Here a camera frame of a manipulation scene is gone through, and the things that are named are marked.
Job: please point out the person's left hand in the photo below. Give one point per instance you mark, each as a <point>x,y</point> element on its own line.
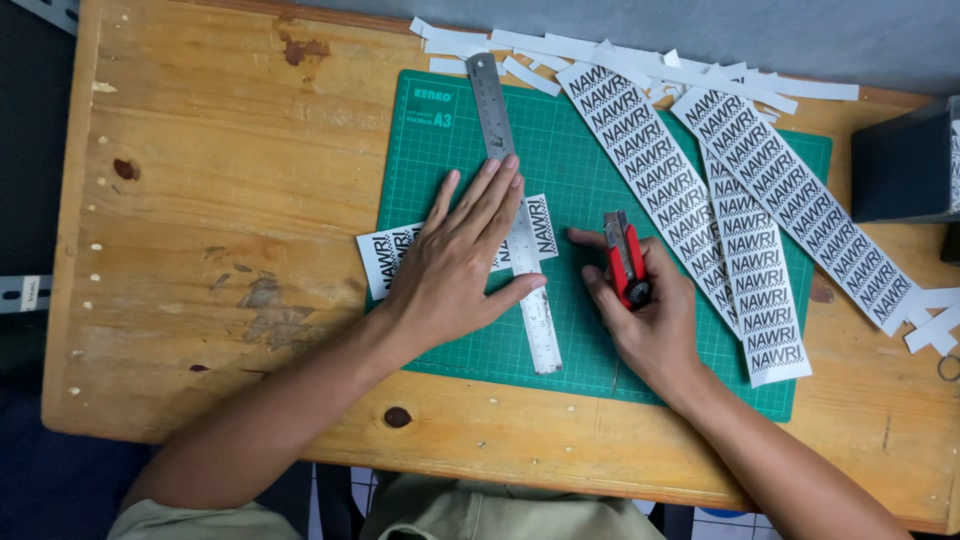
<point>442,277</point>

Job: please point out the person's right hand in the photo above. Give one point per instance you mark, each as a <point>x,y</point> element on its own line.
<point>664,322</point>

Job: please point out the red utility knife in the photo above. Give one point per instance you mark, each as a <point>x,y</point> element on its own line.
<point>624,262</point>

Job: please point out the short printed label strip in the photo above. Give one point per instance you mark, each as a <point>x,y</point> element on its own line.
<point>538,225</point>

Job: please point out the steel ruler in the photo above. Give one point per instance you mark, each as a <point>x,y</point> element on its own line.
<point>491,105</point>

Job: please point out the long printed label strip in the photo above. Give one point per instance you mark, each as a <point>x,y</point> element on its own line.
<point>645,157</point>
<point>765,300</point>
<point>795,195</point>

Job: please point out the green cutting mat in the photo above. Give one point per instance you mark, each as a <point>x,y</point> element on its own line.
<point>570,165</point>

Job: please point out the person's olive green clothing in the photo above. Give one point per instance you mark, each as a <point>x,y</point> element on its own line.
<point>480,514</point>

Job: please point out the pile of white paper offcuts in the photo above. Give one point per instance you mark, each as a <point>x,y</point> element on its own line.
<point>570,49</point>

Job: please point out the small heap of paper offcuts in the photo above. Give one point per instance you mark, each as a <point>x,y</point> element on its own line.
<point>934,326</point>

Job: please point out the black box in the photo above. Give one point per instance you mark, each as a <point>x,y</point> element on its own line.
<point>900,165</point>

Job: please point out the grey slotted metal angle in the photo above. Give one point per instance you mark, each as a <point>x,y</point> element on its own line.
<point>52,11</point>

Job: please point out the grey metal bracket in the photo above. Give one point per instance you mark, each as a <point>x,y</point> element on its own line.
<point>22,294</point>

